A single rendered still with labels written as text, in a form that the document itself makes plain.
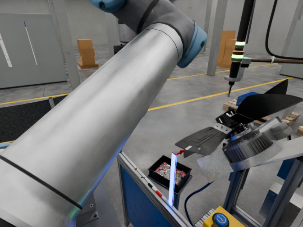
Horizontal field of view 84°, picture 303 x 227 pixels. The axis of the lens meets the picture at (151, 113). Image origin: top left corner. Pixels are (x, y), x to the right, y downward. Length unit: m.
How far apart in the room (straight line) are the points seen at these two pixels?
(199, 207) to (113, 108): 1.96
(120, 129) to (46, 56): 6.40
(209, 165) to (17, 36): 6.21
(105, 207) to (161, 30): 0.72
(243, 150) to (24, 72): 6.39
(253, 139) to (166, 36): 0.81
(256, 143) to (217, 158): 0.20
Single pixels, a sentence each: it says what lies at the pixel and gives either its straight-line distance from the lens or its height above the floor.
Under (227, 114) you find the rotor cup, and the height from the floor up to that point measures 1.25.
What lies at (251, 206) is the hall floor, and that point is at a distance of 2.27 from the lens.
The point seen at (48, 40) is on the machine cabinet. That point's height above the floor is 1.34.
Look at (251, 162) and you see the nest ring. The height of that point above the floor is 1.10.
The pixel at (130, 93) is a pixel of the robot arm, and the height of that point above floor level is 1.61.
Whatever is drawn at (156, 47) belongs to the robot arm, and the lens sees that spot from 0.23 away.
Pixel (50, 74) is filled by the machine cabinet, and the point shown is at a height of 0.33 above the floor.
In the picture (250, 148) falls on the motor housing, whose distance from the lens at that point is 0.96.
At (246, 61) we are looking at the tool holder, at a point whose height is 1.54.
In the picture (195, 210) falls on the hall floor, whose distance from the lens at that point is 2.04.
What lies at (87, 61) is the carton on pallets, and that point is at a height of 0.31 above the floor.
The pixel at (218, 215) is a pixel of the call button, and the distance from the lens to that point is 0.72.
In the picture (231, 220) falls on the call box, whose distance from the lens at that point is 0.74.
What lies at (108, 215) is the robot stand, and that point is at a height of 1.00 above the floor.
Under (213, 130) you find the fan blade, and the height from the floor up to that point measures 1.19.
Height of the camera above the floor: 1.66
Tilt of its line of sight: 27 degrees down
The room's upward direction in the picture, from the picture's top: straight up
